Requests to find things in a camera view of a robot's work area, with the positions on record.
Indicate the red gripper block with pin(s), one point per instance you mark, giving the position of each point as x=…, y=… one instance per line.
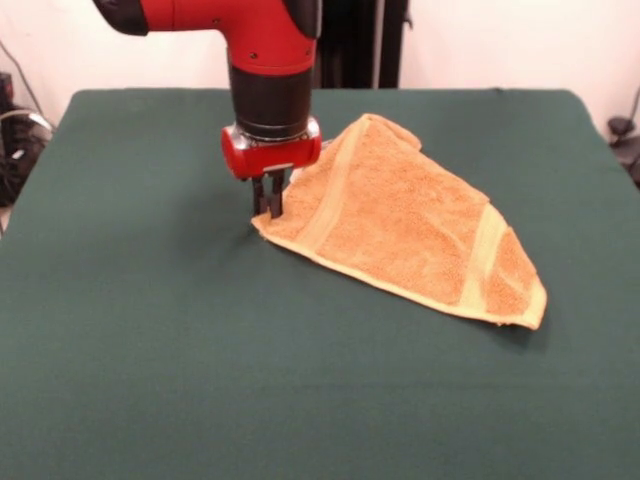
x=270, y=157

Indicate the tan terry towel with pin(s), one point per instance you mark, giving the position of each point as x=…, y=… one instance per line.
x=400, y=235

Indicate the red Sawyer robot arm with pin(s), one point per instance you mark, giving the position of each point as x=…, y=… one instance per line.
x=265, y=65

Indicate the dark green table cloth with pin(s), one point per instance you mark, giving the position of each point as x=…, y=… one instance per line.
x=200, y=375

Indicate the small black box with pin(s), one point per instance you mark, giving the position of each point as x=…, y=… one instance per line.
x=5, y=90

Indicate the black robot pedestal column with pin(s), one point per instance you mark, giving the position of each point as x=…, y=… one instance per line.
x=360, y=45

